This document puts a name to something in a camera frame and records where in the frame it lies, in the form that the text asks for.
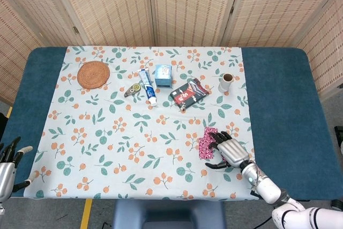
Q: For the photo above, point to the black patterned pouch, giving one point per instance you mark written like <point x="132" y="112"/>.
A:
<point x="189" y="95"/>

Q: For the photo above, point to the floral print tablecloth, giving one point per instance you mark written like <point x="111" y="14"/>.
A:
<point x="134" y="146"/>

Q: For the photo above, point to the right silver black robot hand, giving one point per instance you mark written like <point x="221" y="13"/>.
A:
<point x="233" y="152"/>

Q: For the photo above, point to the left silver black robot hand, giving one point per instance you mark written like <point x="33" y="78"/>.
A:
<point x="6" y="178"/>

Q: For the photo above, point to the round woven rattan coaster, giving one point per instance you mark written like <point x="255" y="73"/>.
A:
<point x="93" y="74"/>

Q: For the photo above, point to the small white cup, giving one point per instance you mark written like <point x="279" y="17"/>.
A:
<point x="224" y="84"/>

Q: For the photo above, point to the blue white toothpaste tube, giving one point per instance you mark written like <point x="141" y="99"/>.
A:
<point x="148" y="87"/>

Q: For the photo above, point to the small light blue box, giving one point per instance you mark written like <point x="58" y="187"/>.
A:
<point x="163" y="77"/>

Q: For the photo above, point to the metal screen hinge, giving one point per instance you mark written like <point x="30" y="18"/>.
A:
<point x="76" y="30"/>
<point x="232" y="9"/>

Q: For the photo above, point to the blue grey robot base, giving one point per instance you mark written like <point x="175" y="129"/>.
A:
<point x="168" y="213"/>

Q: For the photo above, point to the pink patterned folding cloth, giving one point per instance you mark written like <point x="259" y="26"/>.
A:
<point x="205" y="148"/>

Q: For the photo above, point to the black white floor device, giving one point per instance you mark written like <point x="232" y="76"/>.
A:
<point x="339" y="137"/>

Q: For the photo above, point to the blue fabric table cover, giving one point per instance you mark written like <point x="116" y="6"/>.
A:
<point x="281" y="92"/>

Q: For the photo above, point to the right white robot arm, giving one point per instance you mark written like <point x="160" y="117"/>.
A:
<point x="265" y="186"/>

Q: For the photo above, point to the correction tape dispenser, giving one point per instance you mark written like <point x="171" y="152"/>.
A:
<point x="133" y="89"/>

